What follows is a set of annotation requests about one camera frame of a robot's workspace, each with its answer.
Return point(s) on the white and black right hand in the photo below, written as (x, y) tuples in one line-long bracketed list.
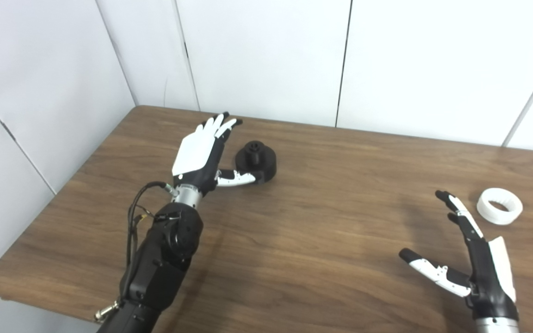
[(486, 273)]

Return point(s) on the white and black left hand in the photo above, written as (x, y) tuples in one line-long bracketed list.
[(195, 155)]

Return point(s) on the round black plastic part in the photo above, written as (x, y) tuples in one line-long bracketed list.
[(266, 164)]

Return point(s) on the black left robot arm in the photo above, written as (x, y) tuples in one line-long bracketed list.
[(164, 259)]

